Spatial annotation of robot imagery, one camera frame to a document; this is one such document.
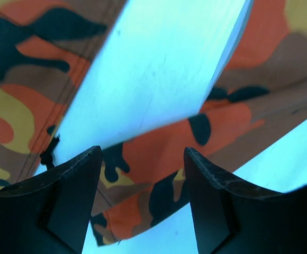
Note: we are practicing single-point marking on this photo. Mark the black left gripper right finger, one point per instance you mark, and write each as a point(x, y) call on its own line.
point(232, 215)

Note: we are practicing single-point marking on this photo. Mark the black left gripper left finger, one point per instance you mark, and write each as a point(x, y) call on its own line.
point(50, 212)

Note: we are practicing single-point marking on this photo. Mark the orange camouflage trousers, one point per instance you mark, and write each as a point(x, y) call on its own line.
point(144, 80)

